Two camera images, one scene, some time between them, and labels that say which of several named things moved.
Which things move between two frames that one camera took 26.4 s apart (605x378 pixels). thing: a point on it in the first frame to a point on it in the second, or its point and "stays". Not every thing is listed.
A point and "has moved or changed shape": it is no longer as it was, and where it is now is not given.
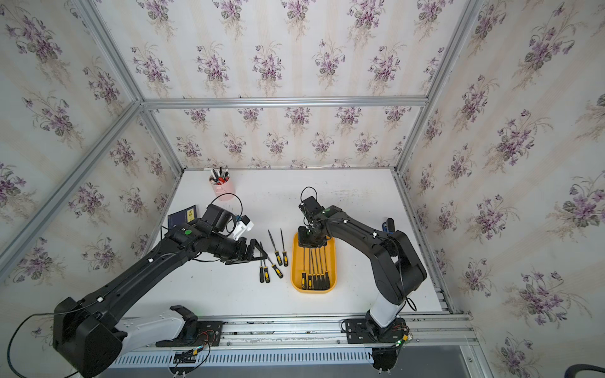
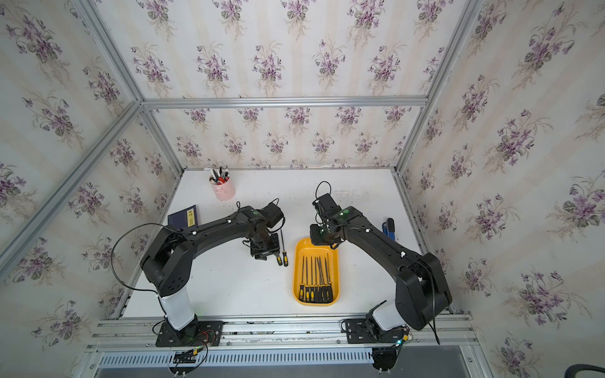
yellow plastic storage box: [297, 265] has moved or changed shape
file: [266, 272] to [321, 287]
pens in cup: [220, 176] stays
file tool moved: [327, 273] has moved or changed shape
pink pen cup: [227, 189] stays
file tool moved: [322, 280] has moved or changed shape
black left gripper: [239, 253] to [261, 256]
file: [303, 273] has moved or changed shape
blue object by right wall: [388, 226] stays
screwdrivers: [321, 280] has moved or changed shape
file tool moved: [309, 276] has moved or changed shape
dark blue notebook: [185, 216] stays
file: [261, 273] to [307, 287]
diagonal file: [279, 272] to [302, 285]
